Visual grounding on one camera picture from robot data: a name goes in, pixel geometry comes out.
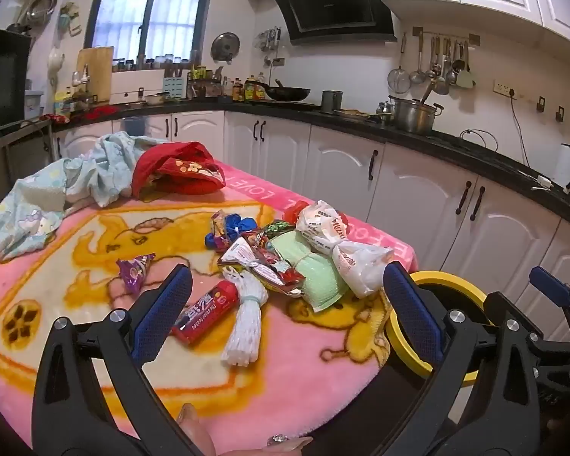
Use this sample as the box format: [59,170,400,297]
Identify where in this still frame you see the white figurine bottle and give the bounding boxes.
[47,47,66,81]

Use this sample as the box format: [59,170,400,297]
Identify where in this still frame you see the white red-printed plastic bag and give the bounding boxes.
[294,199,394,299]

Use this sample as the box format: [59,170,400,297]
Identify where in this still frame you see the coiled thin cable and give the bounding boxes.
[460,128,499,153]

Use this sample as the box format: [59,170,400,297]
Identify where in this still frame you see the row of sauce bottles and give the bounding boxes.
[221,73,267,103]

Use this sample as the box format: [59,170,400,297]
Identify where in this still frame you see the black power cable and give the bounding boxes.
[508,97,552,188]

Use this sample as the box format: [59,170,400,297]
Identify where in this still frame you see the person's left hand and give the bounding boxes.
[177,403,314,456]

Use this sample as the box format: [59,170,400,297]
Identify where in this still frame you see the green sponge cloth bundle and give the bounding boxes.
[268,230,350,313]

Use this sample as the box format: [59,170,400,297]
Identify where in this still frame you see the yellow rimmed trash bin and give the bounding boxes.
[384,270,497,387]

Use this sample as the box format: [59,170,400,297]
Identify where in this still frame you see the red embroidered cloth bag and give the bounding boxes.
[130,141,226,198]

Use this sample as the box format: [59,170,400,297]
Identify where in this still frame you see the purple snack wrapper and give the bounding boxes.
[116,253,157,295]

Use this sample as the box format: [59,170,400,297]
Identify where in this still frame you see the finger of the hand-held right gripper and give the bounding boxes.
[529,266,570,324]
[483,290,570,357]

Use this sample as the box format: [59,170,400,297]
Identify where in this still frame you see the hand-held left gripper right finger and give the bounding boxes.
[384,262,554,456]

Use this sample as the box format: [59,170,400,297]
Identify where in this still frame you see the pale blue plastic box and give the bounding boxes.
[25,90,44,119]

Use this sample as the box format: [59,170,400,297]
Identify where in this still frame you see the white black appliance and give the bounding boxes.
[553,143,570,195]

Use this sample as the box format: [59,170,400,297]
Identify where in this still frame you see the steel colander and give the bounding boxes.
[26,0,58,17]

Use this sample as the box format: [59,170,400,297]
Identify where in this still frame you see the light blue printed cloth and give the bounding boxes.
[0,130,172,267]

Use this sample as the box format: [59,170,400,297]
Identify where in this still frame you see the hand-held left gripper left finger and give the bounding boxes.
[31,263,205,456]

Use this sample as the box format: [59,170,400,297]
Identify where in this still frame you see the row of spice jars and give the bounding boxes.
[111,52,203,70]

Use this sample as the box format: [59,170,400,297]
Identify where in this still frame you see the black wok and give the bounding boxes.
[254,80,312,103]

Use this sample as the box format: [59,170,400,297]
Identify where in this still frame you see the green pea snack packet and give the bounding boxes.
[259,220,298,243]

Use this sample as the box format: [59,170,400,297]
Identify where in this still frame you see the red counter cloth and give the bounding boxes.
[83,104,119,122]

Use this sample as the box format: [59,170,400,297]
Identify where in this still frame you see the row of hanging utensils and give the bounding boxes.
[387,31,478,96]

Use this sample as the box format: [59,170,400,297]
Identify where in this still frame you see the printed pink blanket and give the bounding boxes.
[0,159,421,456]

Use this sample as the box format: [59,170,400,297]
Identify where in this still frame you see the white rope bundle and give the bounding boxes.
[221,268,270,367]

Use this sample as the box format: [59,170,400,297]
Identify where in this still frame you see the dark framed window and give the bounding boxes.
[84,0,218,65]

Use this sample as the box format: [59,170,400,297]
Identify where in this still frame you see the red snack tube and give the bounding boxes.
[171,279,241,344]

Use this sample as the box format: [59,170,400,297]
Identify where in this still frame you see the steel pot lid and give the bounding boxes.
[211,32,241,63]

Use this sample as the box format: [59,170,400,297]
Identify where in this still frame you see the white base cabinets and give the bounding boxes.
[52,109,570,343]

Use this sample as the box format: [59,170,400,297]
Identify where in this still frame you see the silver red snack packet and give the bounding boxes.
[217,230,307,299]

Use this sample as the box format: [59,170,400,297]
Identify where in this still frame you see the black range hood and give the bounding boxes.
[266,0,399,47]

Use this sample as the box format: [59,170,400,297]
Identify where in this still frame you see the steel cooking pot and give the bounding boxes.
[388,95,445,135]

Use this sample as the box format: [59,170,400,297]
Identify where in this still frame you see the black microwave oven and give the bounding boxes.
[0,27,32,134]

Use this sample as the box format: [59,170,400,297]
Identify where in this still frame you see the chrome faucet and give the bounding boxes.
[71,64,93,91]

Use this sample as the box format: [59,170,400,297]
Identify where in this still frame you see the wooden cutting board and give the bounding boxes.
[77,46,115,104]

